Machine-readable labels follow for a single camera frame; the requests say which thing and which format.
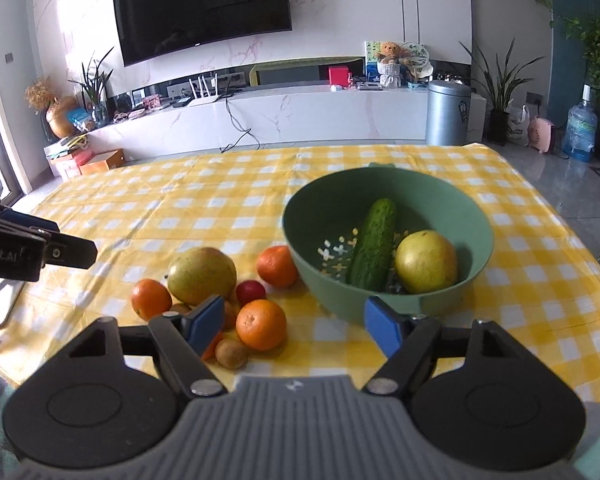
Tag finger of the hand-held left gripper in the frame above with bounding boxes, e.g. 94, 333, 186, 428
30, 229, 98, 271
0, 199, 61, 236

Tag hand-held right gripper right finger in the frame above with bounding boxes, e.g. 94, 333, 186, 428
362, 296, 528, 398

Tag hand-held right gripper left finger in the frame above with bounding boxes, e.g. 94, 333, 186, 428
67, 295, 228, 400

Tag small orange carrot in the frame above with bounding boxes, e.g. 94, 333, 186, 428
200, 300, 238, 362

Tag large greenish pear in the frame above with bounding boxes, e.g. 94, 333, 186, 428
167, 247, 237, 307

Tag orange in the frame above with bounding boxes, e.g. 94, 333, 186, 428
131, 279, 173, 322
236, 299, 287, 351
256, 245, 299, 289

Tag red cherry tomato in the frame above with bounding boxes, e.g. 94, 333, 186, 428
236, 280, 267, 306

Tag green bowl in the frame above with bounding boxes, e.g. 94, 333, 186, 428
281, 162, 496, 326

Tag yellow pear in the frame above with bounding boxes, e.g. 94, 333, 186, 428
394, 230, 458, 295

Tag pile of boxes and papers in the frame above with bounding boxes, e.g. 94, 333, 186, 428
45, 135, 93, 181

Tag green cucumber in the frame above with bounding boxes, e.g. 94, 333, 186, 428
347, 198, 397, 291

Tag orange cardboard box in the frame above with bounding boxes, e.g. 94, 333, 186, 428
80, 149, 127, 176

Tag golden vase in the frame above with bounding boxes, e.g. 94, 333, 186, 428
46, 96, 79, 139

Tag blue snack packet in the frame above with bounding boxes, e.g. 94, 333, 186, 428
66, 108, 95, 133

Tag dried yellow flowers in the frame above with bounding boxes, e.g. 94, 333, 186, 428
25, 77, 56, 111

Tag yellow checked tablecloth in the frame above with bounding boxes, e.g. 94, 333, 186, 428
0, 142, 600, 393

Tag leafy plant in glass vase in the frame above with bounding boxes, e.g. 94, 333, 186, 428
70, 47, 116, 128

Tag white router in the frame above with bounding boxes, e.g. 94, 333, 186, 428
187, 74, 226, 108

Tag white marble tv cabinet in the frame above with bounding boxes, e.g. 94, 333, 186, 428
87, 82, 486, 153

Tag silver trash can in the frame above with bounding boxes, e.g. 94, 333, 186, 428
425, 80, 473, 147

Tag potted plant in black pot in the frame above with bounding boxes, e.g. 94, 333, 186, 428
460, 37, 531, 143

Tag white plastic bag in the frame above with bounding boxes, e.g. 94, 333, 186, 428
506, 105, 531, 147

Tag pink pig-shaped appliance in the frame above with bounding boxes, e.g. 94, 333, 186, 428
527, 116, 555, 152

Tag white knitted basket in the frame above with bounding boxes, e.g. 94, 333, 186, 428
377, 62, 403, 90

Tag olive framed dark panel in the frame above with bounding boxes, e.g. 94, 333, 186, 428
249, 56, 365, 87

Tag green picture card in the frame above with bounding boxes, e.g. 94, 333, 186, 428
365, 40, 406, 83

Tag round paper fan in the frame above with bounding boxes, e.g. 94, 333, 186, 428
399, 42, 433, 83

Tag brown teddy bear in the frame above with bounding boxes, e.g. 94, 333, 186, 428
375, 41, 401, 65

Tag blue water bottle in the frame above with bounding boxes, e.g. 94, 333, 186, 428
561, 85, 598, 162

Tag black flat television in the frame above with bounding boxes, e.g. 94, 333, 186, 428
111, 0, 293, 67

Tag black cable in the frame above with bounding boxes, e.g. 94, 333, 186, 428
220, 87, 261, 153

